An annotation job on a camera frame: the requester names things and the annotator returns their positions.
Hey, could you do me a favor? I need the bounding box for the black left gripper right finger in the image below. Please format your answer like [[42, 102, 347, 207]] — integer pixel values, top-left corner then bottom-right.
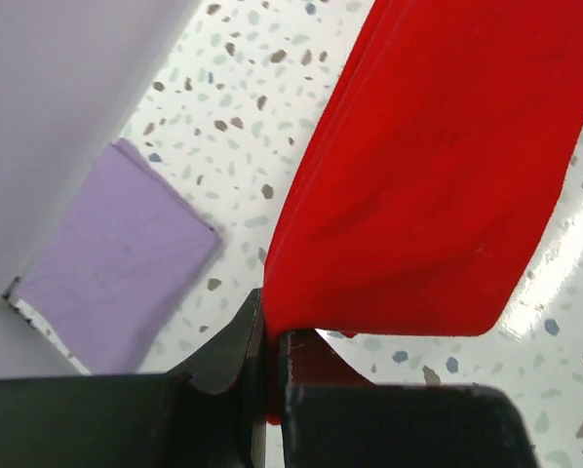
[[278, 330, 538, 467]]

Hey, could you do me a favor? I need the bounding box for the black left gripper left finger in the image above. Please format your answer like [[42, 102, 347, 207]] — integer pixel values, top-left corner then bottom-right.
[[0, 290, 264, 467]]

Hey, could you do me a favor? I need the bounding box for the red t shirt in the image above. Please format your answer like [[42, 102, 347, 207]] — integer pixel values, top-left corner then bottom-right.
[[262, 0, 583, 425]]

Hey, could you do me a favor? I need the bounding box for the folded lilac t shirt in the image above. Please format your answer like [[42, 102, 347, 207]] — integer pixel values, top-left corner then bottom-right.
[[14, 138, 221, 374]]

